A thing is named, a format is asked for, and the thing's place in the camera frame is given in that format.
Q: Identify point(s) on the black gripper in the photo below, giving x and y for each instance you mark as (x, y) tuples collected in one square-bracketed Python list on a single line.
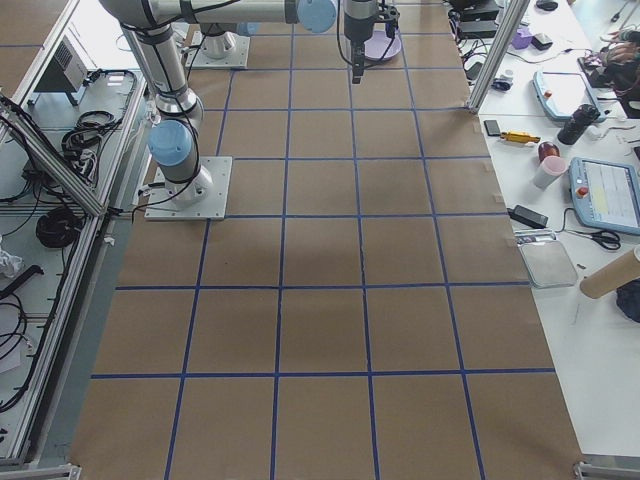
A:
[(357, 31)]

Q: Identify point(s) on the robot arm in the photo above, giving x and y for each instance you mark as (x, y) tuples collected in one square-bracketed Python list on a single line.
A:
[(173, 142)]

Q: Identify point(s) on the lavender plate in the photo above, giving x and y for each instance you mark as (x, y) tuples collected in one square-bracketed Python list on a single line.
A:
[(380, 47)]

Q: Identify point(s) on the pink white cup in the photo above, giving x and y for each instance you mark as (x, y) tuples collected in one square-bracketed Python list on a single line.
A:
[(550, 169)]

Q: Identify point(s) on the purple box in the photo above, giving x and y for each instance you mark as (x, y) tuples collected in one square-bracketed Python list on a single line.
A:
[(522, 38)]

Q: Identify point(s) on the black phone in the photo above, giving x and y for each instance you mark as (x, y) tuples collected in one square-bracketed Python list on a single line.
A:
[(492, 128)]

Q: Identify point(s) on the yellow tool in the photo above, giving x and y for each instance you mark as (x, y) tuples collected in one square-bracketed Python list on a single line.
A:
[(520, 137)]

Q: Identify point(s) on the dark red jar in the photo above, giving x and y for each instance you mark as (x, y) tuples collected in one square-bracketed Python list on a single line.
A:
[(547, 149)]

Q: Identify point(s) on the black bottle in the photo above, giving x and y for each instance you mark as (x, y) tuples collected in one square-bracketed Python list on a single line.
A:
[(573, 129)]

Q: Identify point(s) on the black power adapter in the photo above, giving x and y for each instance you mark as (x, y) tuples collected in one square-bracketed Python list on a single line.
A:
[(528, 217)]

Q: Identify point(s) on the blue teach pendant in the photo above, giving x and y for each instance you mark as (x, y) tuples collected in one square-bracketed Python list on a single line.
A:
[(605, 195)]

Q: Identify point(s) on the metal tray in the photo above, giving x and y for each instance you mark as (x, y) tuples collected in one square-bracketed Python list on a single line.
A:
[(546, 259)]

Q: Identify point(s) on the grey control box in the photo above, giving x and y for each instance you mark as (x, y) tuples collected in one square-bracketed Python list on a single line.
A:
[(65, 73)]

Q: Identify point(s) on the black scissors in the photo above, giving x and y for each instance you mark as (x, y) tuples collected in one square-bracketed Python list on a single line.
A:
[(607, 239)]

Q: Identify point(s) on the cardboard tube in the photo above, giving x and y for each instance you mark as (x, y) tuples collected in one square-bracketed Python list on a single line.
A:
[(613, 275)]

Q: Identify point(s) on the aluminium frame post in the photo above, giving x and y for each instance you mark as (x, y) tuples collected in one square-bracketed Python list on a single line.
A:
[(512, 16)]

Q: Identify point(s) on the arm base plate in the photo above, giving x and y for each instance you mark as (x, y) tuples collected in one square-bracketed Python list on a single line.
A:
[(205, 198), (222, 52)]

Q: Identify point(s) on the aluminium side rail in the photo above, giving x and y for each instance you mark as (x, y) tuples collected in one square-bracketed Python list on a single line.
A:
[(34, 317)]

